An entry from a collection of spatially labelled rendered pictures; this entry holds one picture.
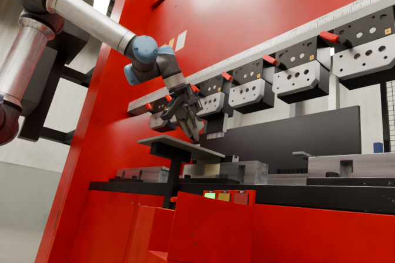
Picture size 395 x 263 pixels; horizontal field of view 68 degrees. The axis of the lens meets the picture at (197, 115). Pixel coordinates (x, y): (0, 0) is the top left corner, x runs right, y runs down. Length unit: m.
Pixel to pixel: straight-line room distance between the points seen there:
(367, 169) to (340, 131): 0.69
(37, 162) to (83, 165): 6.25
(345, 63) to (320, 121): 0.67
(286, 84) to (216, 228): 0.55
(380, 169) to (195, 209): 0.43
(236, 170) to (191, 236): 0.50
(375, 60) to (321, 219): 0.41
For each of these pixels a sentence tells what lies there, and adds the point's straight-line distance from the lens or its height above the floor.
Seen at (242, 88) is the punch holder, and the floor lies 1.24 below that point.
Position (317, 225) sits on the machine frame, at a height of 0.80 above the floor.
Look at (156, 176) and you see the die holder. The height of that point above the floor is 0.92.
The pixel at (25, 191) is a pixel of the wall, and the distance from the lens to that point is 8.00.
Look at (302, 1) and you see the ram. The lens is 1.10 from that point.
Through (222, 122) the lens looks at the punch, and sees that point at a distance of 1.14.
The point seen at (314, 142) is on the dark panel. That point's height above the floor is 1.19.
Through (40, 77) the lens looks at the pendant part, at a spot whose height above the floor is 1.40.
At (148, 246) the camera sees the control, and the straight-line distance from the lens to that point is 0.59.
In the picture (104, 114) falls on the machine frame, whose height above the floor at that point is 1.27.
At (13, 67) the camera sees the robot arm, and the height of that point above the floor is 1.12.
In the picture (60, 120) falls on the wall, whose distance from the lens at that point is 8.17.
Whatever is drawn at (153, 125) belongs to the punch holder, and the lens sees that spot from 1.52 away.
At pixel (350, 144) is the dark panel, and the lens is 1.40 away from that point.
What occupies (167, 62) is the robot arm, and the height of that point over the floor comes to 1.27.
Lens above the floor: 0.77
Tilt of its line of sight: 19 degrees up
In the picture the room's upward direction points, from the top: 9 degrees clockwise
